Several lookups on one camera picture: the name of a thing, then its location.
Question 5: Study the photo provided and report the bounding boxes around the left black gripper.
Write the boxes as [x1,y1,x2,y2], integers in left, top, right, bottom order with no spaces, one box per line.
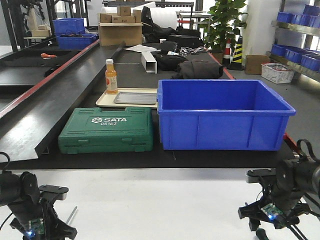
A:
[8,197,78,240]

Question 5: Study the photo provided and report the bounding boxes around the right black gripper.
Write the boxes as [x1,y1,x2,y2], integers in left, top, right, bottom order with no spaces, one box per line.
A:
[237,184,304,232]

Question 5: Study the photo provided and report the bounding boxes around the green-handled screwdriver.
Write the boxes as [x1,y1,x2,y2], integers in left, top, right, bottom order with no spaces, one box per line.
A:
[65,206,78,225]
[255,228,269,240]

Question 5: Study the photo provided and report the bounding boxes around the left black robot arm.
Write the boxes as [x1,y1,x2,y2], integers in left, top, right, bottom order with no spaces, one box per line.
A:
[0,151,78,240]

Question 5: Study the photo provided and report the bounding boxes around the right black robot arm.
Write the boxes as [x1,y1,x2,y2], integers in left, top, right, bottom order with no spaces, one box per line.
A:
[238,139,320,237]

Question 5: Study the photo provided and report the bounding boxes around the small metal tray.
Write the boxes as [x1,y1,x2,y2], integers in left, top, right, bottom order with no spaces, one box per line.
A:
[114,92,157,105]

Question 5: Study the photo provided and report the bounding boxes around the cream plastic tray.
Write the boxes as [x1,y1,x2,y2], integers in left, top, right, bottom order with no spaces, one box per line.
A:
[95,88,158,109]

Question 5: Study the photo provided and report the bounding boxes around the large blue plastic bin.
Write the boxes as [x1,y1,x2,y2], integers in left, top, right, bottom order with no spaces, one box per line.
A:
[157,79,296,151]

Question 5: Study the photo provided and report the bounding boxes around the green SATA tool case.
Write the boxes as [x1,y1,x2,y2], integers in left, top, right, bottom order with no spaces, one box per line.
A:
[58,107,154,154]

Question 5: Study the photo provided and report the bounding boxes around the striped traffic cone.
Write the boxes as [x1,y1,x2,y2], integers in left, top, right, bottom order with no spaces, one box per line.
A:
[227,36,244,71]

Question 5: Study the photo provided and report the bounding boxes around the brown cardboard box on floor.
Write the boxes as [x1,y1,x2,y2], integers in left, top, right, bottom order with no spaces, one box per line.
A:
[244,55,270,75]

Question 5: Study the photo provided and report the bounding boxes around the dark folded cloth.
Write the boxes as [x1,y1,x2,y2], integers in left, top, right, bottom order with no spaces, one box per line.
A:
[171,60,224,80]

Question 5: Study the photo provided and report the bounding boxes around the orange juice bottle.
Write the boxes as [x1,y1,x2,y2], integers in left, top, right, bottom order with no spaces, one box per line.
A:
[105,58,118,95]

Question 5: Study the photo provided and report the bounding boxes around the black bag on conveyor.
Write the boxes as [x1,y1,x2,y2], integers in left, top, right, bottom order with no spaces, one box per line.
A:
[151,52,188,72]

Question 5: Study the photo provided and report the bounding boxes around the metal shelf rack with bins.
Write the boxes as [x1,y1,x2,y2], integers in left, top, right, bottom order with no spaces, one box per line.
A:
[266,0,320,82]

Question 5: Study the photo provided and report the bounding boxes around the white rectangular tube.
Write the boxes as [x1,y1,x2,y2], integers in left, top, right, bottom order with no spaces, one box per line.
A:
[141,52,158,74]

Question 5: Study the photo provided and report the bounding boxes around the blue bin far left lower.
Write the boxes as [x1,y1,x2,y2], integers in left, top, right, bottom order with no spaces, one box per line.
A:
[56,34,99,50]

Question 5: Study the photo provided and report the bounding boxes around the green potted plant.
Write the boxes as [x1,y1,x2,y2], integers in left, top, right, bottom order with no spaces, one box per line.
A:
[200,0,248,51]

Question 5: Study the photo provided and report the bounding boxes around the blue bin far left upper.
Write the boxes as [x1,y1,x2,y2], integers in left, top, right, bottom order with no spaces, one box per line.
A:
[53,18,86,36]

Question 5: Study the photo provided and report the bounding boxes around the large cardboard box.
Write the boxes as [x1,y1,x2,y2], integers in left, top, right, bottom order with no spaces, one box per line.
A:
[98,23,143,47]

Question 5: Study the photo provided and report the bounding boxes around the white wire basket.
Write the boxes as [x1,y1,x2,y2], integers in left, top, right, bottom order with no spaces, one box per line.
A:
[261,63,295,84]

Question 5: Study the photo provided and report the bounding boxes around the orange-handled tool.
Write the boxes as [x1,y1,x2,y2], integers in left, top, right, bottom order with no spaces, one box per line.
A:
[40,53,57,59]

